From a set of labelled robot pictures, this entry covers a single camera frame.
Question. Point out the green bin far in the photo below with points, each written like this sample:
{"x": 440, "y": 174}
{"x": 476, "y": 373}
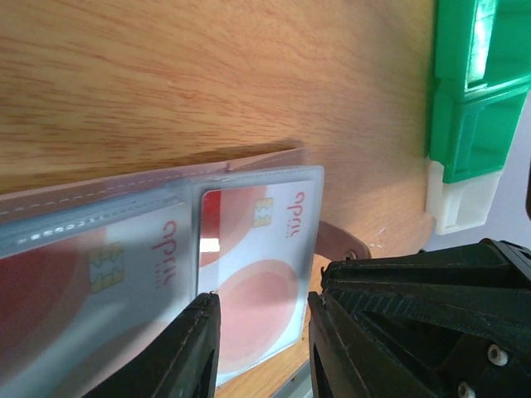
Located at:
{"x": 509, "y": 56}

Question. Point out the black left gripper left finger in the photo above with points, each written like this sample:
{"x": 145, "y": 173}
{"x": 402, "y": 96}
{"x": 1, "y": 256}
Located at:
{"x": 180, "y": 362}

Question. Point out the red white credit card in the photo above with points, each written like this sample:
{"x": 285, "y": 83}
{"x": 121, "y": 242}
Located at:
{"x": 256, "y": 249}

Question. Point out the red white cards stack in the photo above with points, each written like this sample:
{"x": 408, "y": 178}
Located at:
{"x": 482, "y": 27}

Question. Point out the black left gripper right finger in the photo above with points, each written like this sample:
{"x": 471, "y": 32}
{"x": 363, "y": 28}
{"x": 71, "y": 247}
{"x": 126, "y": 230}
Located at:
{"x": 445, "y": 323}

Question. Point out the aluminium table edge rail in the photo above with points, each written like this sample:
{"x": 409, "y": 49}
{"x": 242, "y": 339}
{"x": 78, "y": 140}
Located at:
{"x": 298, "y": 385}

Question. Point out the green bin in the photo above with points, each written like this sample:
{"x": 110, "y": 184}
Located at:
{"x": 471, "y": 135}
{"x": 509, "y": 56}

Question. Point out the red grey card in holder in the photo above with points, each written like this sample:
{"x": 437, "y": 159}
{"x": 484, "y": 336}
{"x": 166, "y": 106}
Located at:
{"x": 76, "y": 311}

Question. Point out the white translucent bin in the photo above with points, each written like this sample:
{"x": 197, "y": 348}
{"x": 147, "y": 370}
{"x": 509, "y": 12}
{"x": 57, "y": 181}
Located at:
{"x": 459, "y": 206}

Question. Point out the green bin middle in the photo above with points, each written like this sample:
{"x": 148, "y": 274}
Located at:
{"x": 471, "y": 135}

